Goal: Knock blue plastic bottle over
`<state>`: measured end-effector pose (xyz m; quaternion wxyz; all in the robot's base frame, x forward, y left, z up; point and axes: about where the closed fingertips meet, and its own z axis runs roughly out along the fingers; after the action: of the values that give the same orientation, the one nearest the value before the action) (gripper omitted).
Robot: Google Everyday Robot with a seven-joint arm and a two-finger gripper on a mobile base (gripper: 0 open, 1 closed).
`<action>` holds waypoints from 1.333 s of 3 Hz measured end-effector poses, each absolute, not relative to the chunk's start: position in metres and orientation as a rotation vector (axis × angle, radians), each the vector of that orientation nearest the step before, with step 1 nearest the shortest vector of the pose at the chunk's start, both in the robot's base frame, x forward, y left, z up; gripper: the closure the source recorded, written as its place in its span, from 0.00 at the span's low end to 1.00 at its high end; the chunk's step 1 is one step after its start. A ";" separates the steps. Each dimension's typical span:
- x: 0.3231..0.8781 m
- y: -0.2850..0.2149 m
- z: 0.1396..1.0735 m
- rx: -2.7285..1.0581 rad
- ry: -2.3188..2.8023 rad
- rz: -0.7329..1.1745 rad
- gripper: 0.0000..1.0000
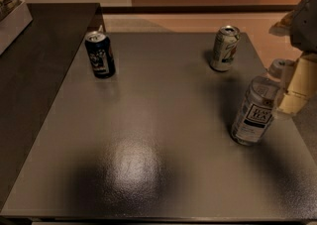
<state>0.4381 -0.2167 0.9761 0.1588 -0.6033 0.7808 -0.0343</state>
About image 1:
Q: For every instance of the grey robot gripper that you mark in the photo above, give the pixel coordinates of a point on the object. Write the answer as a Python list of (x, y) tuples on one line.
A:
[(306, 26)]

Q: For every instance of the clear plastic tea bottle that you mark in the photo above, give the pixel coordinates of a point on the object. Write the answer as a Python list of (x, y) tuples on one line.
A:
[(255, 113)]

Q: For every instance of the white box with items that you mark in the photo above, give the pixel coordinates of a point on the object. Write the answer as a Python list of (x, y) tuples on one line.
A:
[(15, 17)]

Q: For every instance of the dark blue soda can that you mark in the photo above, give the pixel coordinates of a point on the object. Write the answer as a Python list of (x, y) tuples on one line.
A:
[(99, 51)]

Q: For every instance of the white green soda can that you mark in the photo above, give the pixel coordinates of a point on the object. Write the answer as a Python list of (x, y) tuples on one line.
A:
[(225, 47)]

